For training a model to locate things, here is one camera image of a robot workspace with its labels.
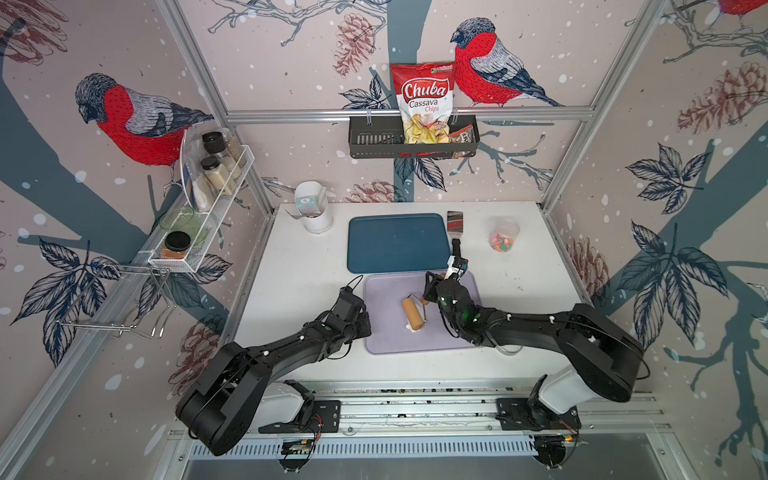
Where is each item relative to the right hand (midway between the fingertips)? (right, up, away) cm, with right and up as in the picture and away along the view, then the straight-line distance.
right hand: (427, 275), depth 88 cm
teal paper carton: (-41, +23, +16) cm, 49 cm away
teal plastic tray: (-11, +9, +22) cm, 26 cm away
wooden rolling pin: (-5, -12, -3) cm, 13 cm away
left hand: (-17, -13, +1) cm, 21 cm away
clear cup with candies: (+29, +12, +15) cm, 35 cm away
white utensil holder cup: (-39, +16, +22) cm, 48 cm away
